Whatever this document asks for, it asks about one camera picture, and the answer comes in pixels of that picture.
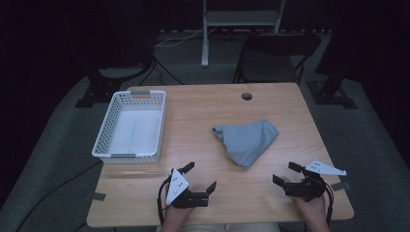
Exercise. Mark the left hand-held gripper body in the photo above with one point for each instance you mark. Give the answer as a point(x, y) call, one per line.
point(180, 190)

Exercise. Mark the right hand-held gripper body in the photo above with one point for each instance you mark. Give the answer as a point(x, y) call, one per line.
point(306, 188)

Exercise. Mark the grey cloth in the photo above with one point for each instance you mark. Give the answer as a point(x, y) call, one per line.
point(248, 141)

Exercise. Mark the white perforated plastic basket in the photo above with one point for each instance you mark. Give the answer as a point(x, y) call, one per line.
point(138, 129)

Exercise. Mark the person's right hand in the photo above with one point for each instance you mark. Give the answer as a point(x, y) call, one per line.
point(312, 214)

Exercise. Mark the person's left hand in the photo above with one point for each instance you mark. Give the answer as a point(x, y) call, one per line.
point(175, 219)

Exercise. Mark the grey tape strip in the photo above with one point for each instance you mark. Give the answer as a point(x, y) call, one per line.
point(340, 186)
point(98, 196)

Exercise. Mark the black stand with flat base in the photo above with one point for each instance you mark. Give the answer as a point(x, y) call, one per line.
point(330, 93)

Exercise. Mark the black stand with grey disc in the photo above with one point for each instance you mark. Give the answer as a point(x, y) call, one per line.
point(106, 87)

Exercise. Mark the black folding chair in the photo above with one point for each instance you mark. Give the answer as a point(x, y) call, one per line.
point(280, 45)

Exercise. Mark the white metal stand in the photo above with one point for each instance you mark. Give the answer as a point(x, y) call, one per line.
point(238, 17)

